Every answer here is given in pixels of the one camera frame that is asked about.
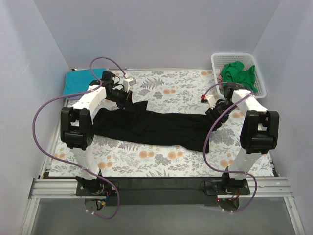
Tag black t shirt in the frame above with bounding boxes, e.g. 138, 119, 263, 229
93, 101, 213, 152

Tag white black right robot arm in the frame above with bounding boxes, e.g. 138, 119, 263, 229
201, 82, 279, 195

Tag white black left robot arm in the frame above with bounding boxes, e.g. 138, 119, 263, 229
60, 71, 136, 196

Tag folded teal t shirt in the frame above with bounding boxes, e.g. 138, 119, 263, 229
63, 69, 96, 95

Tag green t shirt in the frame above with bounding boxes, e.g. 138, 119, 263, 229
221, 61, 258, 93

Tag white plastic laundry basket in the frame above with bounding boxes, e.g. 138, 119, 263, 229
211, 52, 267, 99

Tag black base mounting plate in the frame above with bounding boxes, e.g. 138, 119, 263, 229
75, 176, 250, 207

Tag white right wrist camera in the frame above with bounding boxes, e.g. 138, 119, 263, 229
201, 94, 217, 109

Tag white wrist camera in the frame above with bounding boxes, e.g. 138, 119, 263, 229
123, 78, 136, 92
201, 94, 217, 109

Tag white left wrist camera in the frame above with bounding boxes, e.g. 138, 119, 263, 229
123, 78, 136, 92

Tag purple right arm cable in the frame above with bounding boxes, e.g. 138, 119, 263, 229
202, 82, 259, 213

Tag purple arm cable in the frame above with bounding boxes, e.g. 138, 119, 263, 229
202, 82, 259, 213
33, 56, 120, 220

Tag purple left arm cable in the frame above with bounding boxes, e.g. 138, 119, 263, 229
33, 56, 120, 220

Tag aluminium frame rail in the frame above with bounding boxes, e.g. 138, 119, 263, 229
28, 177, 293, 199

